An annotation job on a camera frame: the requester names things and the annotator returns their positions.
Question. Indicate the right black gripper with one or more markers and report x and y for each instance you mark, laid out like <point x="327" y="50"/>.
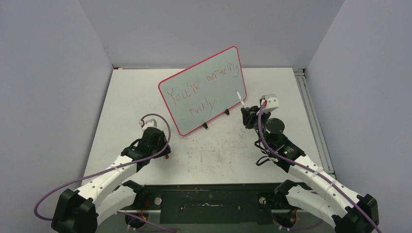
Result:
<point x="250" y="114"/>

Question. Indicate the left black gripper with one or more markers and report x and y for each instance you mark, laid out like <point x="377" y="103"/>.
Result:
<point x="162" y="142"/>

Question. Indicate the white whiteboard marker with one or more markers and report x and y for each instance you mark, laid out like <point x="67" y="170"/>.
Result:
<point x="241" y="99"/>

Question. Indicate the pink framed whiteboard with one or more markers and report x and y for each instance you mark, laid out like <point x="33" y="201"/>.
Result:
<point x="203" y="91"/>

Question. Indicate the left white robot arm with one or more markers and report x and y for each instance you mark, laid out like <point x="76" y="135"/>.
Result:
<point x="106" y="183"/>

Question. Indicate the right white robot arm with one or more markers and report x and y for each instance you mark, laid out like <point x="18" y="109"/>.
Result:
<point x="315" y="180"/>

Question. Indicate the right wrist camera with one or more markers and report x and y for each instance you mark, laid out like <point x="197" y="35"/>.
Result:
<point x="270" y="103"/>

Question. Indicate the aluminium right rail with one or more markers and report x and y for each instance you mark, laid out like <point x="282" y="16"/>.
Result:
<point x="314" y="121"/>

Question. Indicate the aluminium rail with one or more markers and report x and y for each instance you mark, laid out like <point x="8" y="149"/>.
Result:
<point x="208" y="204"/>
<point x="314" y="121"/>

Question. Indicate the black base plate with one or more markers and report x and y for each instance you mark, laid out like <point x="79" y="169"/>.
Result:
<point x="224" y="203"/>

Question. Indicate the aluminium front rail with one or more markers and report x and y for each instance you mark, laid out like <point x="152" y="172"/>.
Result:
<point x="208" y="204"/>

